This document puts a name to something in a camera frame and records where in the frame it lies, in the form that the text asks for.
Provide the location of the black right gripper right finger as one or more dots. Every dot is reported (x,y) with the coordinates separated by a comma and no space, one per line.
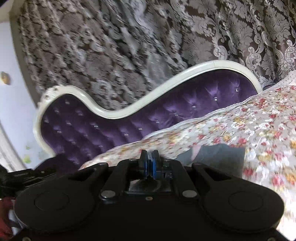
(174,172)

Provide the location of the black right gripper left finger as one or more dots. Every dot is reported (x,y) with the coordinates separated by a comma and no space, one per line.
(123,173)

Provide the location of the grey knitted garment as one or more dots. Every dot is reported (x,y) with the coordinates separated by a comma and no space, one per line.
(227,159)

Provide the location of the purple velvet cushion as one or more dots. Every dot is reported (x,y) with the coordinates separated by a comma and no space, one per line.
(60,164)

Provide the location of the purple tufted sofa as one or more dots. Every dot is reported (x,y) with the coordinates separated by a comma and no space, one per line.
(70,122)

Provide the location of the floral bed sheet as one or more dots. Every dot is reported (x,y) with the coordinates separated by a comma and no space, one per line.
(263,124)

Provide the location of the brown damask curtain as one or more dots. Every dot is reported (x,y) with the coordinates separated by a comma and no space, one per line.
(119,51)

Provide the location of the white oval mirror frame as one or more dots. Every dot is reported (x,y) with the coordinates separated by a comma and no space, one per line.
(9,158)

